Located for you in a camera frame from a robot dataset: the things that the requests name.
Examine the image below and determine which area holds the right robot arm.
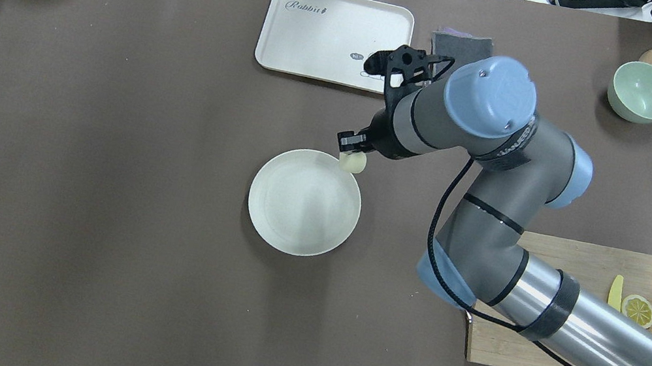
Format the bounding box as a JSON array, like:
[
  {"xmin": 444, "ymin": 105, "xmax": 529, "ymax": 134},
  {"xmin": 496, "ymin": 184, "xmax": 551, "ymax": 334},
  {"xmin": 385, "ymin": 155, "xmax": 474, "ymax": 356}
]
[{"xmin": 337, "ymin": 45, "xmax": 652, "ymax": 366}]

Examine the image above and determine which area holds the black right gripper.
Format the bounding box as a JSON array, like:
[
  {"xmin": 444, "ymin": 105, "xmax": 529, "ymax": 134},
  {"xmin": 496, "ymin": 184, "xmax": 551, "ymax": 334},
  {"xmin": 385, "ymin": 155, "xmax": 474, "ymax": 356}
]
[{"xmin": 336, "ymin": 45, "xmax": 455, "ymax": 160}]

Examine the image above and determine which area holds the beige round plate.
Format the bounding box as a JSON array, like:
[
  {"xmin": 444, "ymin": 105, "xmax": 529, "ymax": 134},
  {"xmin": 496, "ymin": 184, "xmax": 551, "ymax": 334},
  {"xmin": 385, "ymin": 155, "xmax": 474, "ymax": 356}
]
[{"xmin": 247, "ymin": 149, "xmax": 362, "ymax": 258}]

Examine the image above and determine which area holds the mint green bowl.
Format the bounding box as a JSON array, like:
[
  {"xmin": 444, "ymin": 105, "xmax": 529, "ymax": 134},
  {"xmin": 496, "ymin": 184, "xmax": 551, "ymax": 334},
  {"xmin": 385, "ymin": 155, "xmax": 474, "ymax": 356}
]
[{"xmin": 606, "ymin": 60, "xmax": 652, "ymax": 124}]

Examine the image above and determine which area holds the yellow plastic knife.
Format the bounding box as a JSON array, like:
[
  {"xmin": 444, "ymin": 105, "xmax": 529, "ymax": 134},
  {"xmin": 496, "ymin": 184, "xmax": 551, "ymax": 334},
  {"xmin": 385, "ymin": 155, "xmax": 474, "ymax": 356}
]
[{"xmin": 606, "ymin": 274, "xmax": 625, "ymax": 312}]

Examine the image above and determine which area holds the lemon half upper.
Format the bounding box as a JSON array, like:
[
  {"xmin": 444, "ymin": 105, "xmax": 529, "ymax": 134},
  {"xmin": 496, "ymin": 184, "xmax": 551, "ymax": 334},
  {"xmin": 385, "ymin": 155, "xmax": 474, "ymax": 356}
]
[{"xmin": 620, "ymin": 294, "xmax": 652, "ymax": 329}]

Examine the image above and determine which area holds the wooden cutting board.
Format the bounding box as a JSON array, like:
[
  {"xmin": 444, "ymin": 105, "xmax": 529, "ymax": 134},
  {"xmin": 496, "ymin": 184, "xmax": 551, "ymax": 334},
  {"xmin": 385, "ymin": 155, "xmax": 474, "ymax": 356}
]
[{"xmin": 465, "ymin": 231, "xmax": 652, "ymax": 366}]

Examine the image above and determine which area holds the cream rabbit tray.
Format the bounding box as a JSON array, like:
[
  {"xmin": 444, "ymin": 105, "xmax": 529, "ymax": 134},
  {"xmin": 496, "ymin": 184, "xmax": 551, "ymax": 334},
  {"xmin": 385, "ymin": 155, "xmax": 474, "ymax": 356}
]
[{"xmin": 254, "ymin": 0, "xmax": 415, "ymax": 95}]

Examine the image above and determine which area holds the grey folded cloth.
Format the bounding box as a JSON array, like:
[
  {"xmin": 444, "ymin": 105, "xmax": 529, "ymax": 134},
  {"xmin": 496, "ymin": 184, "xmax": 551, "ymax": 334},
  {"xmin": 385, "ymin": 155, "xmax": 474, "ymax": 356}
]
[{"xmin": 431, "ymin": 28, "xmax": 495, "ymax": 66}]

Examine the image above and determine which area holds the white steamed bun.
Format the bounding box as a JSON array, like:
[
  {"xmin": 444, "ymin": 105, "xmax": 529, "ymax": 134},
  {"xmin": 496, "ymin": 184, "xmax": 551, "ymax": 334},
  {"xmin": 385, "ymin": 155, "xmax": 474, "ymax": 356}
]
[{"xmin": 338, "ymin": 151, "xmax": 368, "ymax": 175}]

